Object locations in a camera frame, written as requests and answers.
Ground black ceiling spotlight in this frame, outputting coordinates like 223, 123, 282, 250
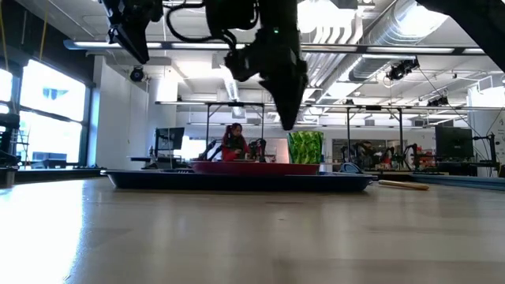
129, 65, 145, 83

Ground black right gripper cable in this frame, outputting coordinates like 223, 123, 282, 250
165, 0, 238, 45

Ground blue flat panel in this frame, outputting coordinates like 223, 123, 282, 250
412, 173, 505, 192

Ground background robot arms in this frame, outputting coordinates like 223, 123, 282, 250
339, 140, 419, 170
248, 137, 267, 163

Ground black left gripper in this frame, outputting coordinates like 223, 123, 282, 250
100, 0, 165, 65

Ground black computer monitor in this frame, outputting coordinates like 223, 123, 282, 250
435, 125, 474, 161
155, 126, 185, 151

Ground spoon with yellow handle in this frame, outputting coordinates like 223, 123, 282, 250
377, 179, 430, 192

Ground blue grey rounded object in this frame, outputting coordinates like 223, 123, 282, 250
339, 162, 363, 174

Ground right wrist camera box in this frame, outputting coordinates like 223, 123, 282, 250
204, 0, 260, 31

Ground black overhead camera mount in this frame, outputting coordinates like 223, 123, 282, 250
386, 58, 421, 82

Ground black equipment stand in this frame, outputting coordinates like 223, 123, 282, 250
0, 113, 21, 189

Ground green faceted plastic cup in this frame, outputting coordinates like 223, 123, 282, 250
286, 130, 325, 165

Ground pink plastic plate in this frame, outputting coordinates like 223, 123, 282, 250
190, 160, 320, 177

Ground overhead light bar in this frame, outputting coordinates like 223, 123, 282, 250
62, 39, 505, 55

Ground silver ventilation duct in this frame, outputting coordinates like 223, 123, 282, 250
349, 0, 451, 82

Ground person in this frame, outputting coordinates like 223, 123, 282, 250
220, 122, 252, 162

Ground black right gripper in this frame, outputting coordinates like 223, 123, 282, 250
224, 27, 309, 130

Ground blue plastic tray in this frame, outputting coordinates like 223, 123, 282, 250
100, 169, 378, 193

